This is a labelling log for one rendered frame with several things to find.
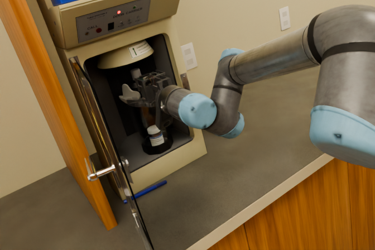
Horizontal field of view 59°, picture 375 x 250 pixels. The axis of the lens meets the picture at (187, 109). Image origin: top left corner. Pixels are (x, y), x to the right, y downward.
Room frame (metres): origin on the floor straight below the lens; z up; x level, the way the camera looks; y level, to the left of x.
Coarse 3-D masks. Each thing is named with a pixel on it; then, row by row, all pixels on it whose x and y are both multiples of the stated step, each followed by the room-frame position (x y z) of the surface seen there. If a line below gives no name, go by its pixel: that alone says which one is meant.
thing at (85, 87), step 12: (72, 60) 0.76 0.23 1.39; (84, 84) 0.53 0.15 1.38; (96, 108) 0.53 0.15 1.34; (96, 120) 0.57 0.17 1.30; (108, 144) 0.53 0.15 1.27; (108, 156) 0.73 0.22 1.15; (120, 180) 0.53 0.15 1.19; (132, 204) 0.53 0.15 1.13; (132, 216) 0.62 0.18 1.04; (144, 240) 0.53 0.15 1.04
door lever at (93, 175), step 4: (88, 156) 0.63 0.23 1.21; (88, 160) 0.61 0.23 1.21; (92, 160) 0.61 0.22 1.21; (88, 164) 0.60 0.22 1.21; (92, 164) 0.59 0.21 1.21; (112, 164) 0.56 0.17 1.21; (88, 168) 0.58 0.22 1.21; (92, 168) 0.58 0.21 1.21; (104, 168) 0.57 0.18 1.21; (108, 168) 0.57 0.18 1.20; (112, 168) 0.57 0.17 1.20; (88, 172) 0.56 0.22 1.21; (92, 172) 0.56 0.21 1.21; (96, 172) 0.56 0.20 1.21; (100, 172) 0.56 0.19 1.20; (104, 172) 0.56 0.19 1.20; (108, 172) 0.56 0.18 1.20; (116, 172) 0.56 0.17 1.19; (88, 176) 0.55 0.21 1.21; (92, 176) 0.55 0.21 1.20; (96, 176) 0.55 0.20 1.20; (92, 180) 0.55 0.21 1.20
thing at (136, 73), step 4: (136, 68) 0.97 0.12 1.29; (132, 72) 0.95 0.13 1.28; (136, 72) 0.95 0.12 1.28; (140, 72) 0.96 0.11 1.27; (132, 76) 0.96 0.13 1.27; (136, 76) 0.95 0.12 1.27; (128, 80) 0.97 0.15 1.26; (132, 80) 0.96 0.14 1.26; (128, 84) 0.94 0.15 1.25; (132, 84) 0.93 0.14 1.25; (132, 88) 0.92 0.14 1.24
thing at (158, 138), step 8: (136, 88) 0.92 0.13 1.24; (136, 112) 0.93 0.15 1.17; (144, 112) 0.92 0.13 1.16; (152, 112) 0.92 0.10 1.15; (136, 120) 0.94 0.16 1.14; (144, 120) 0.92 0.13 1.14; (152, 120) 0.92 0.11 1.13; (144, 128) 0.93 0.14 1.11; (152, 128) 0.92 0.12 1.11; (144, 136) 0.93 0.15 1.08; (152, 136) 0.92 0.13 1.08; (160, 136) 0.93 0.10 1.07; (168, 136) 0.95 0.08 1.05; (144, 144) 0.94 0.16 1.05; (152, 144) 0.92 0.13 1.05; (160, 144) 0.92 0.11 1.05
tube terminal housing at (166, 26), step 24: (48, 0) 0.84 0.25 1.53; (48, 24) 0.90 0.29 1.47; (168, 24) 0.97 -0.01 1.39; (72, 48) 0.84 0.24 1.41; (96, 48) 0.87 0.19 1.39; (168, 48) 0.99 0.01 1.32; (72, 72) 0.83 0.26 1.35; (96, 144) 0.89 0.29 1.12; (192, 144) 0.96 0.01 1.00; (144, 168) 0.88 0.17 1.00; (168, 168) 0.91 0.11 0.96; (120, 192) 0.83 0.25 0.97
